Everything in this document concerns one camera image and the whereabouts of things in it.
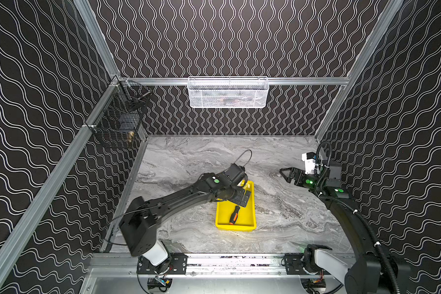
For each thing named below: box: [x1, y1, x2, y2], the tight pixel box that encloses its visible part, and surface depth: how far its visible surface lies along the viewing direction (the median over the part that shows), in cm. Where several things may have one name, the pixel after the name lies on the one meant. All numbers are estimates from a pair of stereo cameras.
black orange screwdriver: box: [229, 205, 241, 225], surface depth 87 cm
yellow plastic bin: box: [214, 180, 257, 232], surface depth 87 cm
